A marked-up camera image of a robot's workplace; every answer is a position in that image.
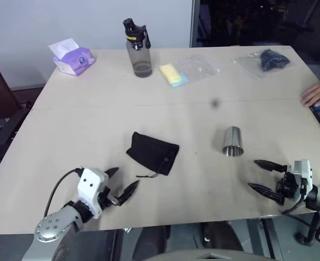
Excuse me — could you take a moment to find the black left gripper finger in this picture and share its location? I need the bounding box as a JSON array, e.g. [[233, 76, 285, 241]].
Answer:
[[117, 179, 141, 207], [104, 166, 120, 181]]

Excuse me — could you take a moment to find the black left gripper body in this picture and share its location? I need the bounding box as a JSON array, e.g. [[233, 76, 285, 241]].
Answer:
[[98, 185, 122, 212]]

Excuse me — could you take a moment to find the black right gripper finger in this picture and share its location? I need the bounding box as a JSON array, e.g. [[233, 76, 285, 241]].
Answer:
[[254, 159, 288, 172], [247, 182, 286, 206]]

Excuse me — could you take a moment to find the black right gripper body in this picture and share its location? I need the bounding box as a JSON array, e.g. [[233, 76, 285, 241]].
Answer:
[[276, 171, 304, 202]]

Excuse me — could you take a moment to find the empty clear plastic bag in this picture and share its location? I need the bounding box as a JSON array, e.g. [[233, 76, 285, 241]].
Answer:
[[173, 54, 221, 83]]

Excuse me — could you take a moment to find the person's bare hand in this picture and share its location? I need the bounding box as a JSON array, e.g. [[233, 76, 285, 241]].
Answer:
[[299, 78, 320, 108]]

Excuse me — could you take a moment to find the stainless steel cup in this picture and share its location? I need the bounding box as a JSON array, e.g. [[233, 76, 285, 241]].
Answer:
[[221, 126, 245, 158]]

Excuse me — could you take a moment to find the black bundled item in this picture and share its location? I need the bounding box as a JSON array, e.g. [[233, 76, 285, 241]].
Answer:
[[259, 49, 291, 73]]

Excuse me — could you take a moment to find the yellow and blue sponge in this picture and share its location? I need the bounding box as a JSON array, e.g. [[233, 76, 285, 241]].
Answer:
[[159, 63, 190, 88]]

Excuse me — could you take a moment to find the purple tissue pack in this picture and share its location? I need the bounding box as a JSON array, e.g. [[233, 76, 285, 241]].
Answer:
[[48, 38, 97, 77]]

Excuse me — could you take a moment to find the grey black-capped water bottle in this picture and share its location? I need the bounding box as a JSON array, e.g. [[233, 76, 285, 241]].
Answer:
[[122, 17, 153, 78]]

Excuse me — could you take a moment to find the dark glass window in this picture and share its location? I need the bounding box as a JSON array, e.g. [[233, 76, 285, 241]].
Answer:
[[189, 0, 320, 66]]

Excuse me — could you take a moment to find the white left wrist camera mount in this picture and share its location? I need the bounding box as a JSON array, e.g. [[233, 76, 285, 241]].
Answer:
[[77, 167, 109, 220]]

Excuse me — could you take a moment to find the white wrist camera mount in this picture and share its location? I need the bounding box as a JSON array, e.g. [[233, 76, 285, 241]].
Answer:
[[292, 159, 313, 194], [77, 167, 109, 220]]

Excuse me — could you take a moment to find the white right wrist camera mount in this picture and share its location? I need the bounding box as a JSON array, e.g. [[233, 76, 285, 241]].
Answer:
[[292, 159, 313, 194]]

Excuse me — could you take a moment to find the black cloth pouch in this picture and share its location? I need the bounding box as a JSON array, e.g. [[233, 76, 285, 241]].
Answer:
[[126, 132, 180, 181]]

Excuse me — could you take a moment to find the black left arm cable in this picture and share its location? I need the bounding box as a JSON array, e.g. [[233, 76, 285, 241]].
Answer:
[[43, 167, 84, 219]]

